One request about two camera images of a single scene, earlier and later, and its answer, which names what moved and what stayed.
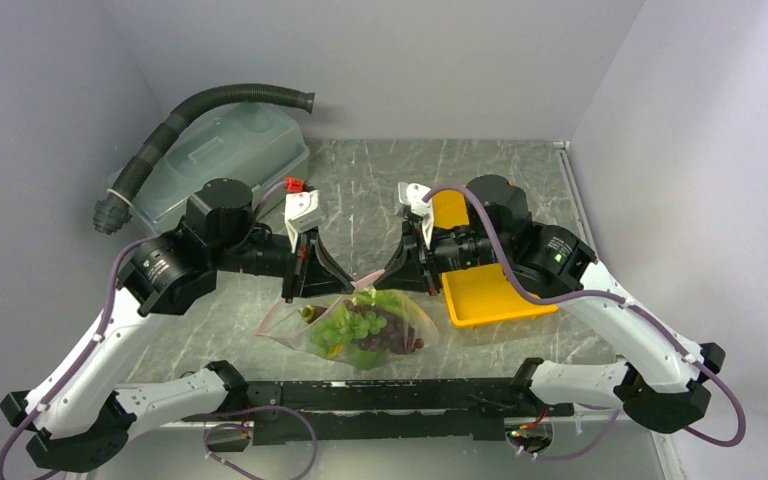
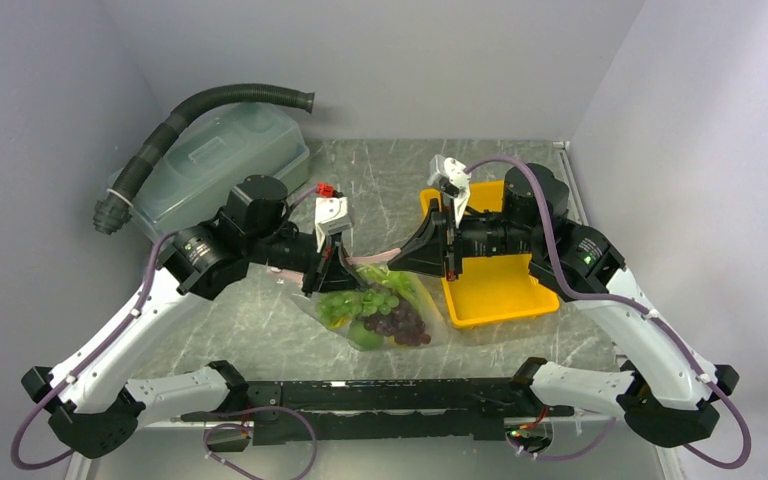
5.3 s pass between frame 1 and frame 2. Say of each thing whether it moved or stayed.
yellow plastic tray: stayed
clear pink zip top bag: moved
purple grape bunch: moved
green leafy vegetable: moved
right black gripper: moved
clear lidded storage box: stayed
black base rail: stayed
